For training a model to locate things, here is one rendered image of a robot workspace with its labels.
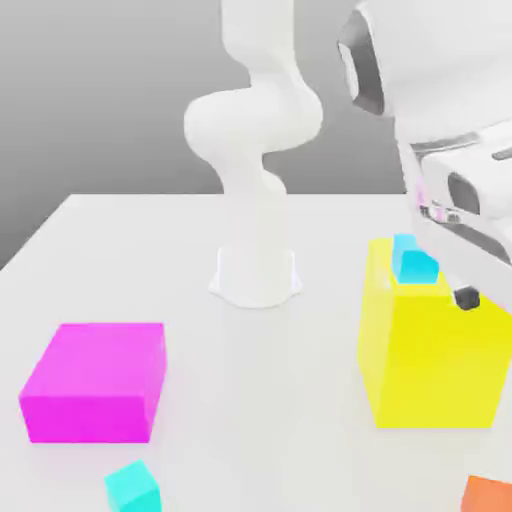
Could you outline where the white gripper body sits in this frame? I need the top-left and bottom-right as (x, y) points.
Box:
(399, 144), (512, 316)

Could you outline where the small cyan cube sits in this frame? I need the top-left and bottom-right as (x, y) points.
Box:
(392, 233), (440, 286)

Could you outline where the small turquoise cube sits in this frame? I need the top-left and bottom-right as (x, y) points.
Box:
(103, 458), (164, 512)

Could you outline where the large yellow box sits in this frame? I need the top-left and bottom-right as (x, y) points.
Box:
(356, 238), (512, 430)

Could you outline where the large orange box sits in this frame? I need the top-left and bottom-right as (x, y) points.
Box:
(459, 474), (512, 512)

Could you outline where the large magenta box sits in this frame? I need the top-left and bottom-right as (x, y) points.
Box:
(18, 321), (168, 445)

